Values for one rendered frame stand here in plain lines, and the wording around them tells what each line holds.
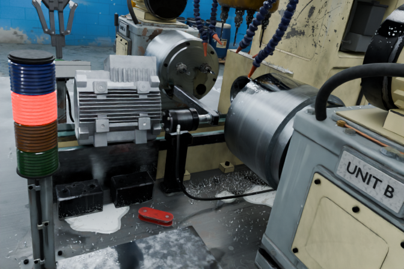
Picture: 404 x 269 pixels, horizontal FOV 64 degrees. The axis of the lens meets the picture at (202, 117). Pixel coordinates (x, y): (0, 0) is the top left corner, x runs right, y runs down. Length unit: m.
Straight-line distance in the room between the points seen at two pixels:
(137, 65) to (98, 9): 5.68
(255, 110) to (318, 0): 0.46
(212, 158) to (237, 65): 0.33
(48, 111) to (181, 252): 0.31
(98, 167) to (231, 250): 0.39
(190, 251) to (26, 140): 0.32
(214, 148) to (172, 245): 0.48
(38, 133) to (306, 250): 0.48
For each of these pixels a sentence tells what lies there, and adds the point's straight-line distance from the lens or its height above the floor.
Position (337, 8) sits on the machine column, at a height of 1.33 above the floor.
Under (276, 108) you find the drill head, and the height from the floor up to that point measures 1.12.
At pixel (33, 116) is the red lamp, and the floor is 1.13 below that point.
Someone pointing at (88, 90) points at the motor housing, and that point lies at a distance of 0.81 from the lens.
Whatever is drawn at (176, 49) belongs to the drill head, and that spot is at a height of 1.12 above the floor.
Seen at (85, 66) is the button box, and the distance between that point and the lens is 1.07.
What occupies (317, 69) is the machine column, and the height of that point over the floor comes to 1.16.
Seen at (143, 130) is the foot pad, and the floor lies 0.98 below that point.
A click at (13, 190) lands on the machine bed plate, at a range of 0.96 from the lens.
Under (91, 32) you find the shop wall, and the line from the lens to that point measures 6.56.
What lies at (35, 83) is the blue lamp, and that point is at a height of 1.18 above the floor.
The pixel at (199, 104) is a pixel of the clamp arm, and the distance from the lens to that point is 0.92.
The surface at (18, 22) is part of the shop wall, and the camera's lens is 6.44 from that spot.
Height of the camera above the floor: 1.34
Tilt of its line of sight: 22 degrees down
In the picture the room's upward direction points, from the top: 8 degrees clockwise
